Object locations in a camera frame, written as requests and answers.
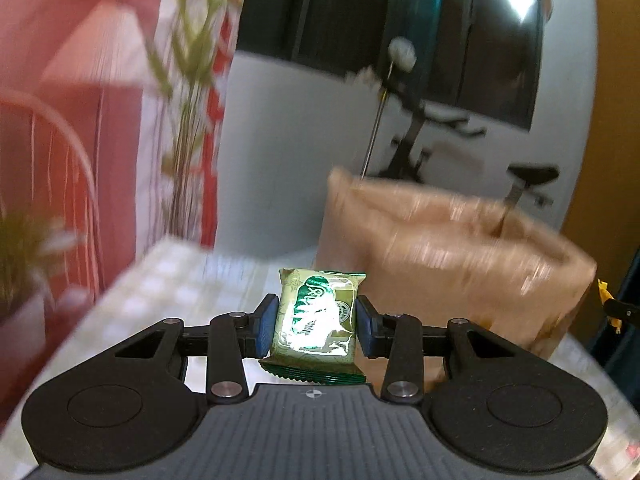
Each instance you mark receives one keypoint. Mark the yellow snack packet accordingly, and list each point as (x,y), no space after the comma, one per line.
(602,292)

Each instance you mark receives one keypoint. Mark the black exercise bike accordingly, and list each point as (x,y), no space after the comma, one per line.
(415,155)

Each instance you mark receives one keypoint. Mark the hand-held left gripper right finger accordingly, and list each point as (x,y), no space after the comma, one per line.
(367,327)

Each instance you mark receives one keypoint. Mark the green and gold snack packet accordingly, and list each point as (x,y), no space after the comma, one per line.
(312,320)

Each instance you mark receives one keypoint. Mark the metal pole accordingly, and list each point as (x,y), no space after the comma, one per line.
(376,130)

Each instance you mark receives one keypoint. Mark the white plastic bag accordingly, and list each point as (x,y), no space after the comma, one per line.
(402,54)

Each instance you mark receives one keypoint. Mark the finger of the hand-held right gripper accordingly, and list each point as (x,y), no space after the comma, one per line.
(622,312)

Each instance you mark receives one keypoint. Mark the white rag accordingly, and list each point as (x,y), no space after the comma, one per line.
(365,79)

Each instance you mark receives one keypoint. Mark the wooden door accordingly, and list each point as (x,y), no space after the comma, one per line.
(615,110)

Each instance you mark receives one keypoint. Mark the green checked tablecloth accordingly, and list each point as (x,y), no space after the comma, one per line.
(210,285)

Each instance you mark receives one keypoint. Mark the dark window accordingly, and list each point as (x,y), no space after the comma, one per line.
(375,20)

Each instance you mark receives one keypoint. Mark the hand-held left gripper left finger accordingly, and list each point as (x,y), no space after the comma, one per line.
(266,327)

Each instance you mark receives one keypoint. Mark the plastic-lined cardboard box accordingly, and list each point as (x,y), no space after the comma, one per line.
(450,270)

